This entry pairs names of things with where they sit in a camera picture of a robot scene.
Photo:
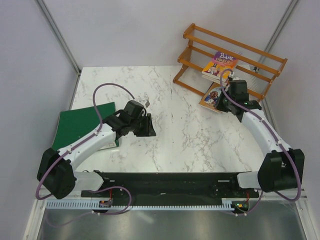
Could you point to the purple orange Roald Dahl book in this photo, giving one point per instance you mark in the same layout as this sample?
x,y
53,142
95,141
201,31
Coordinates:
x,y
219,63

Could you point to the orange wooden shelf rack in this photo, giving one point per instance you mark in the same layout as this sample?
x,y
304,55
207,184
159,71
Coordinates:
x,y
257,67

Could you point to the white slotted cable duct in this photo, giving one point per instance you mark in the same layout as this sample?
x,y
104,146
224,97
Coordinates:
x,y
95,204

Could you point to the red Treehouse book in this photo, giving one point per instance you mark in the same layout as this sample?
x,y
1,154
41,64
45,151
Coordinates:
x,y
214,78

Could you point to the green lever arch file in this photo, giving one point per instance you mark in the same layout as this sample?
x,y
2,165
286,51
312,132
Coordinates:
x,y
73,125

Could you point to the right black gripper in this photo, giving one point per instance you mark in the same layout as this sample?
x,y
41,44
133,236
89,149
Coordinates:
x,y
219,105

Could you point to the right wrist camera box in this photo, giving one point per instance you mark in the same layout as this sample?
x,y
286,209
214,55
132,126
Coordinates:
x,y
233,78

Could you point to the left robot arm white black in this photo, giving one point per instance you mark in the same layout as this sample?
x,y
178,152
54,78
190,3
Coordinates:
x,y
57,170

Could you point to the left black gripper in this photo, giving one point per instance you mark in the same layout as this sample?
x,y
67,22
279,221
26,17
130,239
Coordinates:
x,y
149,130

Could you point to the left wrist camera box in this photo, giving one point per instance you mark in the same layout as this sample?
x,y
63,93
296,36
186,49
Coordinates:
x,y
145,102

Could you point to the tan illustrated book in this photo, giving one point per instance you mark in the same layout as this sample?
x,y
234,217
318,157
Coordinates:
x,y
211,97

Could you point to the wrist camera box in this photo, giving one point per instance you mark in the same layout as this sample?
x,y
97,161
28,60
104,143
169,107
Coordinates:
x,y
145,102
233,78

